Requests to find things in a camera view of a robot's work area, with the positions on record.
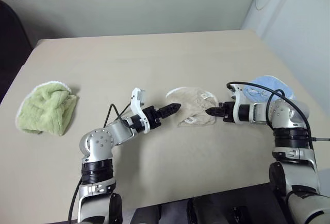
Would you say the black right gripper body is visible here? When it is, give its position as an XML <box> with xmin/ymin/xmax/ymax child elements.
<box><xmin>218</xmin><ymin>101</ymin><xmax>235</xmax><ymax>124</ymax></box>

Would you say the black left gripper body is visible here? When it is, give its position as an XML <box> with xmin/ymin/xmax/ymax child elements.
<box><xmin>141</xmin><ymin>106</ymin><xmax>163</xmax><ymax>130</ymax></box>

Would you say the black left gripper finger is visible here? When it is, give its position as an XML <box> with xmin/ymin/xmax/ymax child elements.
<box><xmin>160</xmin><ymin>105</ymin><xmax>182</xmax><ymax>119</ymax></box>
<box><xmin>158</xmin><ymin>102</ymin><xmax>182</xmax><ymax>115</ymax></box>

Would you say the beige towel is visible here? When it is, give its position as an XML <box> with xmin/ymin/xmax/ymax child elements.
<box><xmin>164</xmin><ymin>86</ymin><xmax>219</xmax><ymax>128</ymax></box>

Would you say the blue towel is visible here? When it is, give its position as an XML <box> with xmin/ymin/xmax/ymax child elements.
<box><xmin>243</xmin><ymin>76</ymin><xmax>296</xmax><ymax>101</ymax></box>

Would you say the green towel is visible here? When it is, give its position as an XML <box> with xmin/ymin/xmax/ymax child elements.
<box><xmin>15</xmin><ymin>80</ymin><xmax>80</xmax><ymax>136</ymax></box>

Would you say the black chair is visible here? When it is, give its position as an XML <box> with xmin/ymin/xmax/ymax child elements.
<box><xmin>0</xmin><ymin>0</ymin><xmax>34</xmax><ymax>104</ymax></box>

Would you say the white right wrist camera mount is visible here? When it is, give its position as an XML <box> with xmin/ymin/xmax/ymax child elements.
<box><xmin>229</xmin><ymin>84</ymin><xmax>255</xmax><ymax>126</ymax></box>

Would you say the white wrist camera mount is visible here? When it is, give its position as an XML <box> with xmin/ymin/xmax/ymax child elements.
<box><xmin>130</xmin><ymin>87</ymin><xmax>152</xmax><ymax>134</ymax></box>
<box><xmin>229</xmin><ymin>84</ymin><xmax>255</xmax><ymax>126</ymax></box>

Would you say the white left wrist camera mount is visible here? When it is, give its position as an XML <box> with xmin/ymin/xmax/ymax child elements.
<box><xmin>130</xmin><ymin>87</ymin><xmax>152</xmax><ymax>134</ymax></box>

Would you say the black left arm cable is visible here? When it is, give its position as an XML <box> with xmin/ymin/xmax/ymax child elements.
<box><xmin>67</xmin><ymin>102</ymin><xmax>135</xmax><ymax>222</ymax></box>

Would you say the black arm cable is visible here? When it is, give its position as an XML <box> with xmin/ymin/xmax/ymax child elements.
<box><xmin>225</xmin><ymin>80</ymin><xmax>330</xmax><ymax>143</ymax></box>
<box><xmin>67</xmin><ymin>102</ymin><xmax>135</xmax><ymax>222</ymax></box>

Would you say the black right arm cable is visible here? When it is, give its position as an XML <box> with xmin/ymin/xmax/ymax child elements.
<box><xmin>225</xmin><ymin>80</ymin><xmax>330</xmax><ymax>143</ymax></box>

